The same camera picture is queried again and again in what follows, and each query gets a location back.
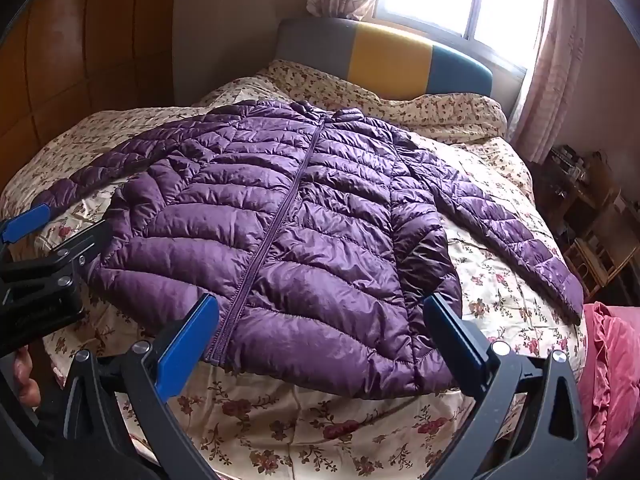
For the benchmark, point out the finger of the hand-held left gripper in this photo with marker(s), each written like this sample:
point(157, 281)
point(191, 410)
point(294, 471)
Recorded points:
point(75, 247)
point(25, 222)

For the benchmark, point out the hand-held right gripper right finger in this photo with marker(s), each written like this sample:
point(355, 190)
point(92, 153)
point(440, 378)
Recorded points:
point(457, 350)

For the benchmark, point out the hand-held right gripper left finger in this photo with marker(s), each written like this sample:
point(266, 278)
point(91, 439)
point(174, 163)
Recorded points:
point(185, 345)

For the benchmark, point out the purple puffer jacket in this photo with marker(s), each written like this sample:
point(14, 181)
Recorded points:
point(300, 210)

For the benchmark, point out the person's left hand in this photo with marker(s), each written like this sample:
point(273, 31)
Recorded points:
point(22, 377)

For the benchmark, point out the floral cream bedspread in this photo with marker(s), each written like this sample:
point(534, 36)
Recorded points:
point(280, 425)

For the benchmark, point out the pink cloth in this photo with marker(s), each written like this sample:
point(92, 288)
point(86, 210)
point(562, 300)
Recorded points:
point(615, 360)

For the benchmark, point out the wooden chair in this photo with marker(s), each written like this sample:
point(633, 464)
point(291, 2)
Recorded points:
point(600, 260)

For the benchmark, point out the wooden wardrobe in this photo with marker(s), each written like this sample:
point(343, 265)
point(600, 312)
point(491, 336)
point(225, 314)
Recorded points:
point(75, 60)

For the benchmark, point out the cluttered wooden shelf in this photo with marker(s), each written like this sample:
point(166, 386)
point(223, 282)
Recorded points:
point(575, 185)

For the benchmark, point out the long pink curtain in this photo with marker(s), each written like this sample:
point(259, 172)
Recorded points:
point(555, 85)

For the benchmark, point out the grey yellow blue headboard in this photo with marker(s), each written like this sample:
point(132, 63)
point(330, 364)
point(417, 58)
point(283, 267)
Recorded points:
point(390, 55)

